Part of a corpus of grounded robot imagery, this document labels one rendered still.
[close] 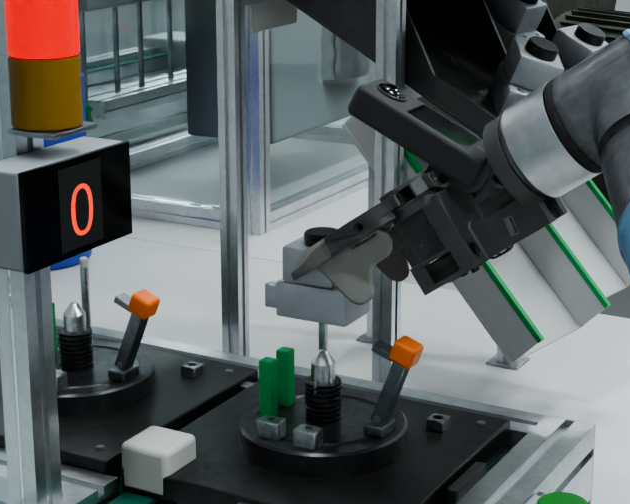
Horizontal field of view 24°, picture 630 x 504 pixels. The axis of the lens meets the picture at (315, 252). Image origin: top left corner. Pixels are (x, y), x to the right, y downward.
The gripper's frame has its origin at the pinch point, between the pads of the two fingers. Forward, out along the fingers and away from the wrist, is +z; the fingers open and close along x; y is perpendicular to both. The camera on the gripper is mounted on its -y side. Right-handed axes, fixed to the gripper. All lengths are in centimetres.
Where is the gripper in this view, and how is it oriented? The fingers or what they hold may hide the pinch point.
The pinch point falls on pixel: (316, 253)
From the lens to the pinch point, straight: 116.9
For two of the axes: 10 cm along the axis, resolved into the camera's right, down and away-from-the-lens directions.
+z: -7.1, 4.4, 5.4
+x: 4.8, -2.5, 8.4
